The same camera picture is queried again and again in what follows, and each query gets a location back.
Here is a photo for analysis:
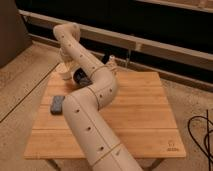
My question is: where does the beige ceramic cup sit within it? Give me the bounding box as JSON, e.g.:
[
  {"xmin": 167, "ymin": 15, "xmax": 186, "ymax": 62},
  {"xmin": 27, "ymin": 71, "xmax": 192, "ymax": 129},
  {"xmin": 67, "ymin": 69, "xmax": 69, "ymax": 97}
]
[{"xmin": 56, "ymin": 63, "xmax": 77, "ymax": 80}]

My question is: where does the dark cabinet on left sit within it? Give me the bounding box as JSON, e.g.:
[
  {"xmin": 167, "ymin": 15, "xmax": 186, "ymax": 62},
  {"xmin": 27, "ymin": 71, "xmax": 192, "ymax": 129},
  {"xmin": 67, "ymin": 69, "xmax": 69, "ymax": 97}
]
[{"xmin": 0, "ymin": 0, "xmax": 32, "ymax": 68}]

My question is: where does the blue-grey sponge block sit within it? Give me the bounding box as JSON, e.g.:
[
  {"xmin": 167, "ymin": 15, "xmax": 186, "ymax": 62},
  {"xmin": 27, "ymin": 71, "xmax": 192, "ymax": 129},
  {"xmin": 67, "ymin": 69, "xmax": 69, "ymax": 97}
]
[{"xmin": 50, "ymin": 96, "xmax": 65, "ymax": 115}]

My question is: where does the wooden table board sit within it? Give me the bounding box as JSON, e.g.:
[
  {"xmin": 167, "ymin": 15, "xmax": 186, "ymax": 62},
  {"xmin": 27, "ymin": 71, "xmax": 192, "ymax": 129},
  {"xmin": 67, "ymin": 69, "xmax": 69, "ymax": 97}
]
[{"xmin": 24, "ymin": 71, "xmax": 186, "ymax": 159}]

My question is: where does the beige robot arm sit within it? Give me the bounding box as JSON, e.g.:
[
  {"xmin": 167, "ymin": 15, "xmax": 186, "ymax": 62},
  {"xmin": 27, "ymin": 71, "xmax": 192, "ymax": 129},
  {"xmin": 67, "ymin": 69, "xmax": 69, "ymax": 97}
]
[{"xmin": 53, "ymin": 23, "xmax": 143, "ymax": 171}]

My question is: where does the white metal rail frame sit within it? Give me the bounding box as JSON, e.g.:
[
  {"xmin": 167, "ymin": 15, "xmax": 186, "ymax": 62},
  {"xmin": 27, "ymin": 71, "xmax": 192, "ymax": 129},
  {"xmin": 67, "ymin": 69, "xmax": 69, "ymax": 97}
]
[{"xmin": 18, "ymin": 7, "xmax": 213, "ymax": 71}]

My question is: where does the black cable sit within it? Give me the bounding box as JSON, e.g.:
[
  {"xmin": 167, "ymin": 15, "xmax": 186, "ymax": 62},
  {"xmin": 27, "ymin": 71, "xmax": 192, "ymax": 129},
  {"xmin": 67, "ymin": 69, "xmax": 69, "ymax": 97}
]
[{"xmin": 187, "ymin": 109, "xmax": 213, "ymax": 171}]

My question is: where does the dark ceramic bowl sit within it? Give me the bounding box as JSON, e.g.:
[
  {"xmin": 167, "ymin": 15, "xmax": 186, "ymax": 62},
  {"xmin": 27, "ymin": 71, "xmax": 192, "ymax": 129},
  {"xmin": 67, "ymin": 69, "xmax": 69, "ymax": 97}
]
[{"xmin": 73, "ymin": 68, "xmax": 92, "ymax": 86}]

